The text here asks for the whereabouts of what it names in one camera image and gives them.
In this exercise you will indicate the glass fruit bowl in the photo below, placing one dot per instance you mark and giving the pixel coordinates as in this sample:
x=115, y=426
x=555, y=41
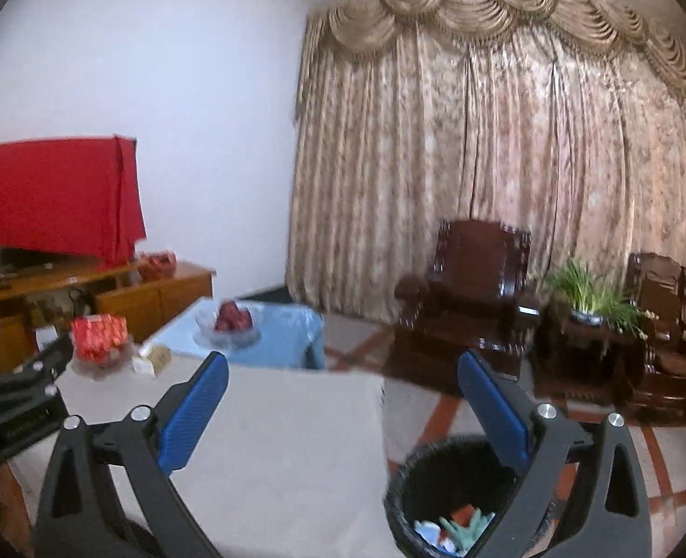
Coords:
x=206, y=335

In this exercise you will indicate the black trash bin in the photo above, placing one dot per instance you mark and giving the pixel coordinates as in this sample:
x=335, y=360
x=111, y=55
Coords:
x=510, y=470

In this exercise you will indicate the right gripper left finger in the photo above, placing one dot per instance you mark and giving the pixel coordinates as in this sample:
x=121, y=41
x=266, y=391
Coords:
x=108, y=492

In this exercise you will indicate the red apples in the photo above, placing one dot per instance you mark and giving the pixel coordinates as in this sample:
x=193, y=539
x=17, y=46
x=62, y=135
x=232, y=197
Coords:
x=232, y=317

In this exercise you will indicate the red cloth cover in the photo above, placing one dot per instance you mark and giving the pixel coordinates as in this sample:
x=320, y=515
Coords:
x=72, y=196

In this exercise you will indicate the light blue tablecloth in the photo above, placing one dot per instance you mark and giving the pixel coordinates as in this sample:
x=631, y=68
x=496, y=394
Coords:
x=281, y=336

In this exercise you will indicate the dark wooden armchair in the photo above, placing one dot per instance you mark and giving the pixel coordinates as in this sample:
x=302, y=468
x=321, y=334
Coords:
x=475, y=295
x=654, y=382

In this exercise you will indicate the green potted plant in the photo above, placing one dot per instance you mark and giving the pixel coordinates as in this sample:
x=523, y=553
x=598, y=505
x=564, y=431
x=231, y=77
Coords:
x=579, y=296

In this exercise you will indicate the orange red bag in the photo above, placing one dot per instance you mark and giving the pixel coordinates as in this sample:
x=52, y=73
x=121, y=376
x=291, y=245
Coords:
x=157, y=265

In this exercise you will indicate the orange foam net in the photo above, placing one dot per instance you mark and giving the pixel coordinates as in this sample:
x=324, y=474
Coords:
x=463, y=515

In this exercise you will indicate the green rubber glove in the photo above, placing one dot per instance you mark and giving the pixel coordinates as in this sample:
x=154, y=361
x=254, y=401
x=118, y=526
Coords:
x=457, y=539

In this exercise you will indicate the glass plate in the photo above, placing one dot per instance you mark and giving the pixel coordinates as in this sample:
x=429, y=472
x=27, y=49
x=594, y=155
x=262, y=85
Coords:
x=101, y=353

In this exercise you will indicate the beige patterned curtain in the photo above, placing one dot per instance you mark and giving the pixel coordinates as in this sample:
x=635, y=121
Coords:
x=566, y=118

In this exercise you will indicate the blue plastic bag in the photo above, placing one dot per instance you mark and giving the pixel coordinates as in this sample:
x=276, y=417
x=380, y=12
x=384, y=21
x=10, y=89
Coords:
x=436, y=537

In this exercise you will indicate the wooden tv cabinet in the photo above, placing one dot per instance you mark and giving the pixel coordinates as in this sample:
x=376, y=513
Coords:
x=146, y=304

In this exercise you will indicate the red snack bag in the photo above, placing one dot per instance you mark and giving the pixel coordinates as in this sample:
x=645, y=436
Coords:
x=100, y=325

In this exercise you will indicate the tissue box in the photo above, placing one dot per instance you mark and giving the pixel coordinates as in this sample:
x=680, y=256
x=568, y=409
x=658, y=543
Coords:
x=151, y=359

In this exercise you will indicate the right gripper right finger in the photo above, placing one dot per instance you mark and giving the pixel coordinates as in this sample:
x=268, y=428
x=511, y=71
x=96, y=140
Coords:
x=607, y=512

